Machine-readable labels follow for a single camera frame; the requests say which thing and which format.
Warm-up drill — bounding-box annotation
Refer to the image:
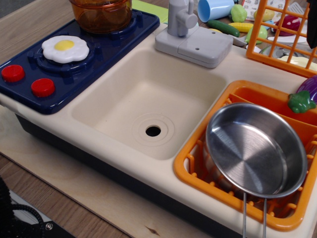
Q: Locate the stainless steel pan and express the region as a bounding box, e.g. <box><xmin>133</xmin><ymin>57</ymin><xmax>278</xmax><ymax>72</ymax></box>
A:
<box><xmin>203</xmin><ymin>102</ymin><xmax>309</xmax><ymax>238</ymax></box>

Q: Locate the purple toy eggplant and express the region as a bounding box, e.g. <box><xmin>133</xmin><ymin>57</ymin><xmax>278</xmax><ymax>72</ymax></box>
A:
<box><xmin>288</xmin><ymin>75</ymin><xmax>317</xmax><ymax>113</ymax></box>

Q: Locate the cream toy sink unit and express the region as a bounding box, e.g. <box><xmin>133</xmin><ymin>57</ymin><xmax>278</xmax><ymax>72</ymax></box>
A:
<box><xmin>0</xmin><ymin>33</ymin><xmax>304</xmax><ymax>232</ymax></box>

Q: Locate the orange dish drying rack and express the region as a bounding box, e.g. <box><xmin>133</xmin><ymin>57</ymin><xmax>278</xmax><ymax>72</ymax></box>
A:
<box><xmin>174</xmin><ymin>80</ymin><xmax>317</xmax><ymax>232</ymax></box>

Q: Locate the grey toy faucet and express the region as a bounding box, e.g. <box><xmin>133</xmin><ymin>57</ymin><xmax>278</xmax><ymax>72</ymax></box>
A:
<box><xmin>155</xmin><ymin>0</ymin><xmax>233</xmax><ymax>68</ymax></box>

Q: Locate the green toy cucumber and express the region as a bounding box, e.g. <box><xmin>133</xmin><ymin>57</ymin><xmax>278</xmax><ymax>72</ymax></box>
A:
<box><xmin>207</xmin><ymin>20</ymin><xmax>240</xmax><ymax>37</ymax></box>

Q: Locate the toy fried egg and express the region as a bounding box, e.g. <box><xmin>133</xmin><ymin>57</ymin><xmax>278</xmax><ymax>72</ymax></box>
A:
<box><xmin>42</xmin><ymin>35</ymin><xmax>90</xmax><ymax>64</ymax></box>

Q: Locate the light blue plastic cup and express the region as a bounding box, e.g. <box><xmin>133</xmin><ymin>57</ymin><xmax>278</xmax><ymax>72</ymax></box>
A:
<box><xmin>197</xmin><ymin>0</ymin><xmax>235</xmax><ymax>23</ymax></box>

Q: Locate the right red stove knob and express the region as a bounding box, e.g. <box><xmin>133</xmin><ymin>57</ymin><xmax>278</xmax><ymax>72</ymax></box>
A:
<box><xmin>31</xmin><ymin>78</ymin><xmax>55</xmax><ymax>97</ymax></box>

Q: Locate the red stove knob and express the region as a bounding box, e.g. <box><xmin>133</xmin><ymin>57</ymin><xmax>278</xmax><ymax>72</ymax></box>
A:
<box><xmin>31</xmin><ymin>78</ymin><xmax>55</xmax><ymax>97</ymax></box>
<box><xmin>1</xmin><ymin>64</ymin><xmax>25</xmax><ymax>82</ymax></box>

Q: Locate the orange transparent toy pot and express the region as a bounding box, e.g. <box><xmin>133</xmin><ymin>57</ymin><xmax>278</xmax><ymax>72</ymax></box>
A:
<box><xmin>70</xmin><ymin>0</ymin><xmax>132</xmax><ymax>34</ymax></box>

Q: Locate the yellow toy corn cob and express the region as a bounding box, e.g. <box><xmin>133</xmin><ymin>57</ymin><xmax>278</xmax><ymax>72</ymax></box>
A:
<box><xmin>229</xmin><ymin>22</ymin><xmax>253</xmax><ymax>33</ymax></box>

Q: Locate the light green toy vegetable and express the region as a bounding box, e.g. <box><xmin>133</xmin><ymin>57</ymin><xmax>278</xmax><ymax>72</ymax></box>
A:
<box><xmin>230</xmin><ymin>4</ymin><xmax>247</xmax><ymax>22</ymax></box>

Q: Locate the green toy pear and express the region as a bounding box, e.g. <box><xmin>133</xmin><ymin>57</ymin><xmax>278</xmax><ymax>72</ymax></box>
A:
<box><xmin>245</xmin><ymin>26</ymin><xmax>268</xmax><ymax>44</ymax></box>

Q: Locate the navy blue toy stove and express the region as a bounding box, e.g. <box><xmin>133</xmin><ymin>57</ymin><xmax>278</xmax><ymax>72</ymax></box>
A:
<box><xmin>0</xmin><ymin>9</ymin><xmax>160</xmax><ymax>115</ymax></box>

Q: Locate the orange plastic grid basket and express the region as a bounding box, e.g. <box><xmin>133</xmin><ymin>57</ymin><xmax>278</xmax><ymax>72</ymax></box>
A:
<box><xmin>246</xmin><ymin>0</ymin><xmax>317</xmax><ymax>78</ymax></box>

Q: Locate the left red stove knob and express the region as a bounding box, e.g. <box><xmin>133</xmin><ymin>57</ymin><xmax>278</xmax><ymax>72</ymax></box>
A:
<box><xmin>1</xmin><ymin>64</ymin><xmax>25</xmax><ymax>82</ymax></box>

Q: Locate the magenta toy bowl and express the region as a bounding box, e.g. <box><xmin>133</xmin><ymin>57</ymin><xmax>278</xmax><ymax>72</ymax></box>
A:
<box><xmin>272</xmin><ymin>15</ymin><xmax>307</xmax><ymax>36</ymax></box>

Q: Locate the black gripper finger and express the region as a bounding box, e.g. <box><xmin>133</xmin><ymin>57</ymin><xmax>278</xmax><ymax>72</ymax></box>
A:
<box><xmin>307</xmin><ymin>0</ymin><xmax>317</xmax><ymax>49</ymax></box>

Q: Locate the black cable bundle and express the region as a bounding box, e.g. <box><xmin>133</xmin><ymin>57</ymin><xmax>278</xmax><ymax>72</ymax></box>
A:
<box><xmin>0</xmin><ymin>176</ymin><xmax>45</xmax><ymax>238</ymax></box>

